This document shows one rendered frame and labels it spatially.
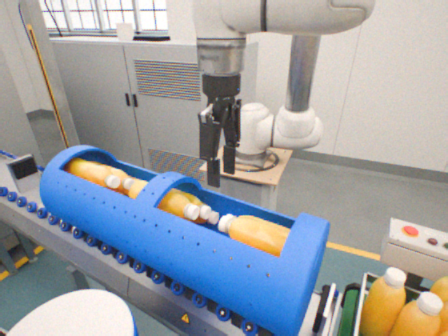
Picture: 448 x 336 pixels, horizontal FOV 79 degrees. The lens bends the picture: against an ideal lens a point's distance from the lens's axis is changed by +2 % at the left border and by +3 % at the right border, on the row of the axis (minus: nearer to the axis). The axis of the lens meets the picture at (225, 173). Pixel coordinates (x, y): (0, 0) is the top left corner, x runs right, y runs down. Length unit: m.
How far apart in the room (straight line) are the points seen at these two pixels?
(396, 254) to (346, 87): 2.66
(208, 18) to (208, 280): 0.52
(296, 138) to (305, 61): 0.32
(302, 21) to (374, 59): 2.91
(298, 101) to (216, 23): 0.74
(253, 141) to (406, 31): 2.39
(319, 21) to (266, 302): 0.51
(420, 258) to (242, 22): 0.75
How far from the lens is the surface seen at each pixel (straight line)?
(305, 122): 1.21
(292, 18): 0.48
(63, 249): 1.24
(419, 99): 3.51
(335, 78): 3.39
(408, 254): 0.93
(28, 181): 1.55
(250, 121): 1.23
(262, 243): 0.64
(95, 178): 0.96
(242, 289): 0.62
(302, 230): 0.61
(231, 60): 0.51
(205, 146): 0.53
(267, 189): 1.30
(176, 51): 2.45
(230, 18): 0.49
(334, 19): 0.49
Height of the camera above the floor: 1.62
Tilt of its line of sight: 30 degrees down
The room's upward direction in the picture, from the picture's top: straight up
